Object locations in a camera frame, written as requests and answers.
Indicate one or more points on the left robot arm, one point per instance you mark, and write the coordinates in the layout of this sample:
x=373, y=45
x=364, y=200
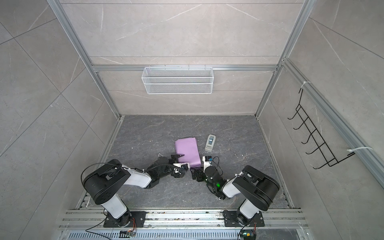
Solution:
x=104, y=183

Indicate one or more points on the aluminium rail base frame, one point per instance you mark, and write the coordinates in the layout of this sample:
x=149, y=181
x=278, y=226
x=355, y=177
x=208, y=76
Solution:
x=87, y=224

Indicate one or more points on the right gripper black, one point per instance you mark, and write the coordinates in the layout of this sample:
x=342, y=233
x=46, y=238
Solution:
x=197, y=171

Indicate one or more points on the pink wrapping paper sheet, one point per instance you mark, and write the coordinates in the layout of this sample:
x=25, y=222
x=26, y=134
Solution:
x=189, y=149

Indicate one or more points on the green connector board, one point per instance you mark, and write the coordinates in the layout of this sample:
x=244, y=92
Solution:
x=247, y=235

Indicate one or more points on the white wire mesh basket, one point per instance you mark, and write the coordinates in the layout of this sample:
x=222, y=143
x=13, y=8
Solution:
x=178, y=80

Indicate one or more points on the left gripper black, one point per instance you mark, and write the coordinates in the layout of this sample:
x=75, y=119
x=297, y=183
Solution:
x=175, y=159

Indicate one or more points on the white tape dispenser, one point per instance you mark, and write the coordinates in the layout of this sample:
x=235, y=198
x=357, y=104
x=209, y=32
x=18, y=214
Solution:
x=210, y=143

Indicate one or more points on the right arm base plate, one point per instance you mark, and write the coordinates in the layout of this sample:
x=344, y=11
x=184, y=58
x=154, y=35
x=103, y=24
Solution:
x=236, y=219

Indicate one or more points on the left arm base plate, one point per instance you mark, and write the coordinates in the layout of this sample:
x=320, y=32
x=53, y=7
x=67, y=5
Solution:
x=127, y=220

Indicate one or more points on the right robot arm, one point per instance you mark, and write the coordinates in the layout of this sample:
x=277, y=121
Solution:
x=258, y=188

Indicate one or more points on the black wire hook rack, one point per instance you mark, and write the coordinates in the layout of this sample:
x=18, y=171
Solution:
x=315, y=136

